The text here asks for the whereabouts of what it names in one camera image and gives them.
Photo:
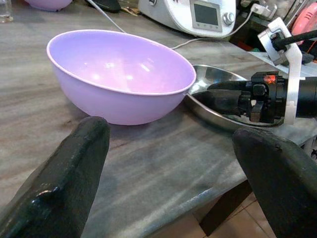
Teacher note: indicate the white side table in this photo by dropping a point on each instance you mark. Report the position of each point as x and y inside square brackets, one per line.
[260, 55]

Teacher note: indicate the white food processor with display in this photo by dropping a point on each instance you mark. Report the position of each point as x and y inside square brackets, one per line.
[173, 12]

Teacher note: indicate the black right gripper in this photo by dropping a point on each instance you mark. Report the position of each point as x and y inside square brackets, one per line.
[270, 101]

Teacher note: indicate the clear drinking glass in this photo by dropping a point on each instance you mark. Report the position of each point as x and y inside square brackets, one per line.
[5, 12]

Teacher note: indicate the white charger plug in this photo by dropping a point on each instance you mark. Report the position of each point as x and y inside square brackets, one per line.
[260, 10]

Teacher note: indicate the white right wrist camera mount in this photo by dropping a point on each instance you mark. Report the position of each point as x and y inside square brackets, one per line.
[293, 74]

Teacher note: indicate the black rounded object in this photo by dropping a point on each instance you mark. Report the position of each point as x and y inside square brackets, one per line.
[106, 5]

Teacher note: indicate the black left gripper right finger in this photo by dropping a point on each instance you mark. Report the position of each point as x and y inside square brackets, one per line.
[284, 183]

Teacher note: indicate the pink plastic appliance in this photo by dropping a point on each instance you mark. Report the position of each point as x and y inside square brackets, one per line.
[305, 19]

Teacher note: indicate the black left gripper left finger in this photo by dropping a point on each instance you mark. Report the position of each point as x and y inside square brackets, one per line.
[64, 178]

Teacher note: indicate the shallow stainless steel bowl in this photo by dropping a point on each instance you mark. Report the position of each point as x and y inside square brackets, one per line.
[215, 73]

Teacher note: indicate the purple plastic bowl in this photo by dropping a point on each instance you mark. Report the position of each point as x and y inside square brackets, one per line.
[49, 4]
[119, 69]

